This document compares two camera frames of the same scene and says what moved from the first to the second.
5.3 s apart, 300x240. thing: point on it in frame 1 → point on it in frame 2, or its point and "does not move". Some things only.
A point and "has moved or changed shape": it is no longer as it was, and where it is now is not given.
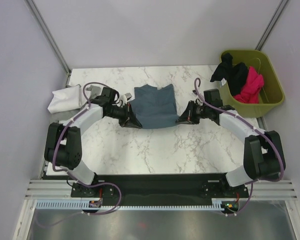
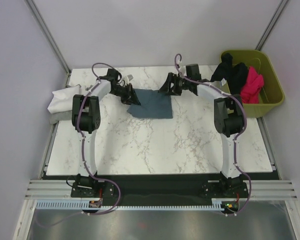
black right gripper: [188, 116] → [172, 78]
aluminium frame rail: [45, 189] does not move
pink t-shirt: [251, 93] does not move
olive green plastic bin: [272, 93] does not move
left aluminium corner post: [49, 37] does not move
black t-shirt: [235, 74] does not move
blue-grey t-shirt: [154, 108] has moved or changed shape
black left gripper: [128, 119] → [129, 97]
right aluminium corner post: [272, 23] does not move
